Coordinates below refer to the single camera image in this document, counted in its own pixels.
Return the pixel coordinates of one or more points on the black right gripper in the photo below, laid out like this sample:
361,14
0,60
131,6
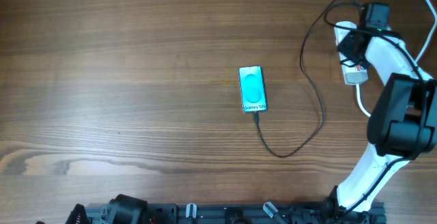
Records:
350,51

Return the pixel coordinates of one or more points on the blue Galaxy smartphone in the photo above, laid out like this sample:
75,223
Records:
252,89

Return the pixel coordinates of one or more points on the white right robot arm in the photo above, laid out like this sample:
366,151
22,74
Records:
402,124

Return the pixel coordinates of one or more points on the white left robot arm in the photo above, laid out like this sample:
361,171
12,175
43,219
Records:
122,209

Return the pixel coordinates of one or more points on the white power strip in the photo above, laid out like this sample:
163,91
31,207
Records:
355,75

